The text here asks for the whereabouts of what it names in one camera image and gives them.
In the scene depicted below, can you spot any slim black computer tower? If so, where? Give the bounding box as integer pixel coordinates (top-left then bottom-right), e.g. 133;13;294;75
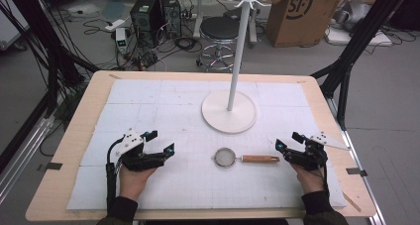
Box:
159;0;183;40

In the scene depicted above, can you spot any large black computer tower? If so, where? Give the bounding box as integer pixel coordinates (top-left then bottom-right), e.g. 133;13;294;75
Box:
129;0;163;50

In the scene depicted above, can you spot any white power strip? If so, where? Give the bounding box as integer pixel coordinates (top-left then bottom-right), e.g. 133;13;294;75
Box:
104;18;127;33

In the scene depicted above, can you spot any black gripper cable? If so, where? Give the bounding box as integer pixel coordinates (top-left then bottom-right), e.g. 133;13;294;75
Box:
315;165;331;197
105;136;129;215

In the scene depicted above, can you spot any white device with green display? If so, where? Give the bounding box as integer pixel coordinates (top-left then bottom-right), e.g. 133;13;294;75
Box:
114;27;129;55

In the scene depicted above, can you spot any white hook rack stand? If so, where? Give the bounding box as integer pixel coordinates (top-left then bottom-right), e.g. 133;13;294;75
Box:
200;0;272;135

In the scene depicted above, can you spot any grey bag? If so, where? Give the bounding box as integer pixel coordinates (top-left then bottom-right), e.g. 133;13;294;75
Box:
332;0;373;32

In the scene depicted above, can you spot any aluminium rail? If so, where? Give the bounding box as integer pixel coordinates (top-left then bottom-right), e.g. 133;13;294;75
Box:
0;115;56;204
326;96;388;225

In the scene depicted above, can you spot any brown cardboard box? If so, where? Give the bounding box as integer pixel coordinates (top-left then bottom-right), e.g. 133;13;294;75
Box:
263;0;345;49

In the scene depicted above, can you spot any black metal frame stand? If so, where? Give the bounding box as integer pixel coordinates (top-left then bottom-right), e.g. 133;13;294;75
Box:
309;0;415;132
0;0;101;173

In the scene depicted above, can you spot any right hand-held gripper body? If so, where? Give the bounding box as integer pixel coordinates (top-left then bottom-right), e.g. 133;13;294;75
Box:
284;131;351;172

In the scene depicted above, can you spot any metal strainer with wooden handle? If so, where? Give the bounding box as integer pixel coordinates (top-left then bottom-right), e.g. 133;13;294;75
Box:
211;147;281;169

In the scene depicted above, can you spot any black tape strip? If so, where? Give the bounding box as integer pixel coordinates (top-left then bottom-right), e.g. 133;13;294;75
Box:
36;162;63;172
345;167;368;177

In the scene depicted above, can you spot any flat white board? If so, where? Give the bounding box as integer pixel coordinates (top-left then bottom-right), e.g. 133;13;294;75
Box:
324;26;394;48

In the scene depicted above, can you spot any tangle of black floor cables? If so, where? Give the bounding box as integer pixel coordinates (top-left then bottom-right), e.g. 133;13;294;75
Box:
82;18;203;72

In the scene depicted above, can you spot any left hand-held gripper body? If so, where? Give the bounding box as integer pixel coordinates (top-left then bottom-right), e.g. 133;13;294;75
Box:
111;128;166;172

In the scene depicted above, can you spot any white metal pole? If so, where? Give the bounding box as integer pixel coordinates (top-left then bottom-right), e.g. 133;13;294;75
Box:
192;0;205;40

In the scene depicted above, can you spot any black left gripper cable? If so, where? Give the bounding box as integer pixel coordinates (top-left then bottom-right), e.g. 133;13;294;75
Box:
105;136;129;215

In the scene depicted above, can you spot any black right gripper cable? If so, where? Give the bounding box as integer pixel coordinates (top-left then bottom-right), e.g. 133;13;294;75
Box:
315;165;331;197

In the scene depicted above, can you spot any black round stool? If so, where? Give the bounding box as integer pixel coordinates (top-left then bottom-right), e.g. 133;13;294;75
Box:
196;16;243;73

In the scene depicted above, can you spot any person's left hand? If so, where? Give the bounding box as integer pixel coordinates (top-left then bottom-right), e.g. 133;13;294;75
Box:
118;163;158;202

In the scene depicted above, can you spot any person's right hand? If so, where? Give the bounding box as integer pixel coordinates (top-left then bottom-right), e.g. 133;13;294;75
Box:
289;162;327;196

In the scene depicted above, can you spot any white gridded table mat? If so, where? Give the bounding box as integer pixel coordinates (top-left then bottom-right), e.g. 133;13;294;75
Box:
65;78;349;210

